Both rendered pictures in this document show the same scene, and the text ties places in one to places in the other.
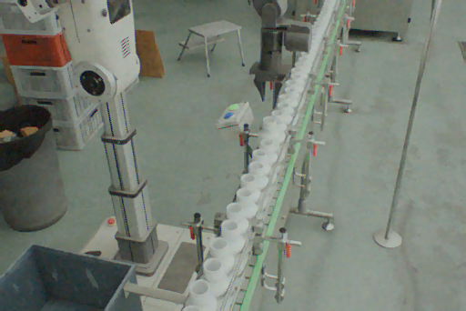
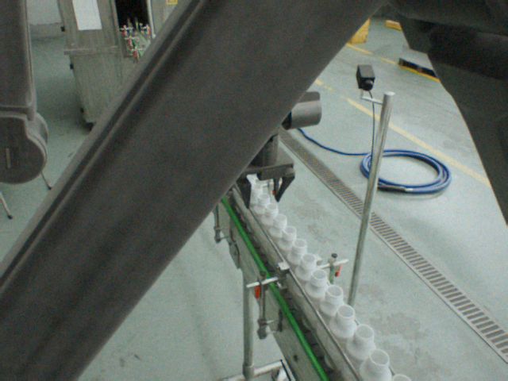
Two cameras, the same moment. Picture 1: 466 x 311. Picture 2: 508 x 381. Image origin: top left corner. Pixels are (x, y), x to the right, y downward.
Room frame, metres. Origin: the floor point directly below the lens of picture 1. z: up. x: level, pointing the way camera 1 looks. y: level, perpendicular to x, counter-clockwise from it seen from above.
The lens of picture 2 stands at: (1.10, 0.33, 1.83)
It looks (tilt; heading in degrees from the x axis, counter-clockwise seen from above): 32 degrees down; 324
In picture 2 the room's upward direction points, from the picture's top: straight up
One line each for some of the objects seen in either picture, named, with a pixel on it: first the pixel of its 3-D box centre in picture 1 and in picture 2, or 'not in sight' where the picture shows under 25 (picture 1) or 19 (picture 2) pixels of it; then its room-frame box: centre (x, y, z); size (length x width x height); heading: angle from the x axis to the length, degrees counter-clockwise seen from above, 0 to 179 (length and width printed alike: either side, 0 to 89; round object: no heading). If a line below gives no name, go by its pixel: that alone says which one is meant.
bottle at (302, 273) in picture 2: (298, 84); (305, 282); (1.63, -0.24, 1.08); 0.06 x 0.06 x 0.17
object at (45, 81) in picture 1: (59, 65); not in sight; (3.22, 1.32, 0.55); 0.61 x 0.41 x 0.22; 171
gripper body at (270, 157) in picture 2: not in sight; (262, 149); (1.62, -0.08, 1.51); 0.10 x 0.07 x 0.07; 74
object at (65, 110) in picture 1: (65, 92); not in sight; (3.22, 1.33, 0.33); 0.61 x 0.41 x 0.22; 170
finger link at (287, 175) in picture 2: not in sight; (271, 182); (1.61, -0.10, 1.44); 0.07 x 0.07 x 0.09; 74
